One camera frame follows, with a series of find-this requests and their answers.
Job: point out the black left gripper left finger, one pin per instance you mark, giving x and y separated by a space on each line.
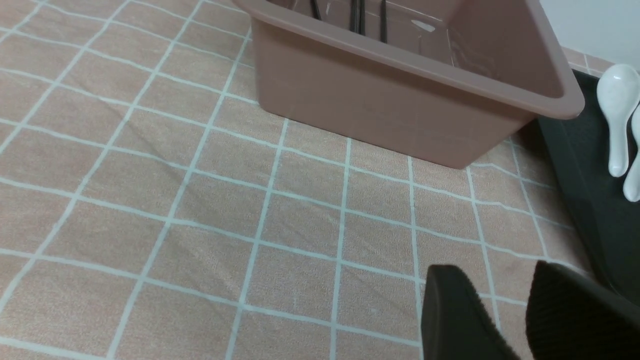
455 324

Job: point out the black chopstick in bin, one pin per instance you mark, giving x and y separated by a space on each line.
315 10
383 22
357 17

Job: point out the pink checkered tablecloth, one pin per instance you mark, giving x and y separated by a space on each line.
150 210

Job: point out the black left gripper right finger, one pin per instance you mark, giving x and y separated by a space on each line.
570 317

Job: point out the black plastic tray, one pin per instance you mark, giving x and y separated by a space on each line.
607 224

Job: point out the white ceramic spoon front left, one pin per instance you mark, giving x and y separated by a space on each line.
631 185

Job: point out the pink plastic bin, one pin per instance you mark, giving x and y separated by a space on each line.
456 78

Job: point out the white ceramic spoon back left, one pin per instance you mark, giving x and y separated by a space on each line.
618 95

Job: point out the white ceramic spoon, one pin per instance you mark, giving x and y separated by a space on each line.
618 95
631 185

